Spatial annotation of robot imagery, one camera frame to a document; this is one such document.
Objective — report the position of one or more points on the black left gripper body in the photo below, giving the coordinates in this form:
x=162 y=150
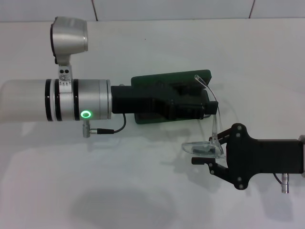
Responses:
x=133 y=103

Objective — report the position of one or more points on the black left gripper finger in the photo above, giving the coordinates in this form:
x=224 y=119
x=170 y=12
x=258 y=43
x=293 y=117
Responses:
x=190 y=88
x=190 y=111

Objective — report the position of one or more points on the green glasses case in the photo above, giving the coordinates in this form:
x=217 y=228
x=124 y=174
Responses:
x=152 y=82

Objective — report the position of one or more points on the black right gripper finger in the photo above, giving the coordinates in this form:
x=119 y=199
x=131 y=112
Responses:
x=200 y=161
x=225 y=136

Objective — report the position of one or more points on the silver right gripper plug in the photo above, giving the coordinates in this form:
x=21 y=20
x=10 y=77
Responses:
x=284 y=184

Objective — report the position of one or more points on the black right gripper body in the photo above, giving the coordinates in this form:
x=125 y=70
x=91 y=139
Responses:
x=262 y=156

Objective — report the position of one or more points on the clear plastic glasses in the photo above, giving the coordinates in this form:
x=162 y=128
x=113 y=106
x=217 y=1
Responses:
x=200 y=146

